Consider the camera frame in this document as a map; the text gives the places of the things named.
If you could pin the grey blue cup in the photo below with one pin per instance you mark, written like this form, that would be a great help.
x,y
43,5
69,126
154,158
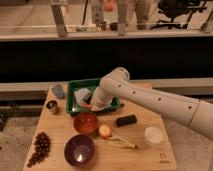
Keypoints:
x,y
58,91

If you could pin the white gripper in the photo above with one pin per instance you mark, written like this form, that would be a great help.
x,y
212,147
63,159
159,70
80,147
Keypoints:
x,y
100,99

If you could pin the red bowl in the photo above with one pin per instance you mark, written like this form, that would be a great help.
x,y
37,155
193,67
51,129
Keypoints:
x,y
85,123

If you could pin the wooden cutting board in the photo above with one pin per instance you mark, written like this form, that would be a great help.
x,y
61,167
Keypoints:
x,y
146,157

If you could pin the green plastic tray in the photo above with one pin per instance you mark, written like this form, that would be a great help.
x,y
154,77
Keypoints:
x,y
72,106

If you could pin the black office chair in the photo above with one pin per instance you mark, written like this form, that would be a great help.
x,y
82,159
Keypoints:
x,y
174,8

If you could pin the black rectangular block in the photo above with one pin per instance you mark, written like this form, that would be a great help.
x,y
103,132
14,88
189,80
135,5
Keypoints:
x,y
126,120

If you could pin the bunch of dark grapes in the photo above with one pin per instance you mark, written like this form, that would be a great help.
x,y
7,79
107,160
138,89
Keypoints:
x,y
42,148

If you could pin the white cloth in tray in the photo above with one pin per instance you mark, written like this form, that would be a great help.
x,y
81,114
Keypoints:
x,y
82,95

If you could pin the orange yellow fruit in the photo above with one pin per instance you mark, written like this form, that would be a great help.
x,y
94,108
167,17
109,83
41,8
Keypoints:
x,y
105,131

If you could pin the purple bowl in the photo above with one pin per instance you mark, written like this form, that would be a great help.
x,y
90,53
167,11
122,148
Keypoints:
x,y
79,150

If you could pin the small metal cup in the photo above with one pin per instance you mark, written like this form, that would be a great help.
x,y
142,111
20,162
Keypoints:
x,y
52,106

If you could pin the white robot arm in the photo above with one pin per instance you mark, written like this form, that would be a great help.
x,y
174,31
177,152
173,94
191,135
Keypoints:
x,y
193,113

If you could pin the red pepper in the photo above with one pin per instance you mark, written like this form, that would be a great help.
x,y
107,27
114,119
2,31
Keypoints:
x,y
86,105

